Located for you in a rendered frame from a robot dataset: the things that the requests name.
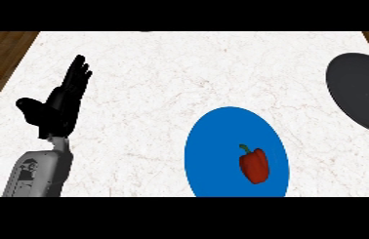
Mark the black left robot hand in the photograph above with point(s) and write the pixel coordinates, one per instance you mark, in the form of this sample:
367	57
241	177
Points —
60	108

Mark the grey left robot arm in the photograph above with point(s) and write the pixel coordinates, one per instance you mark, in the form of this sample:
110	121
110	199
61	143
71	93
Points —
40	171

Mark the blue plate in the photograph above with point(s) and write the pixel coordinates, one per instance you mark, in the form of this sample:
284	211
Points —
219	151

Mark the dark grey pan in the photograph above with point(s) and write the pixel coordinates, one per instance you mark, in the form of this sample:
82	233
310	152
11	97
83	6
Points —
353	87

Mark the red bell pepper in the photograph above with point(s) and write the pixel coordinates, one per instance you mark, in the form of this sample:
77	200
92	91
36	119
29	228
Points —
256	166

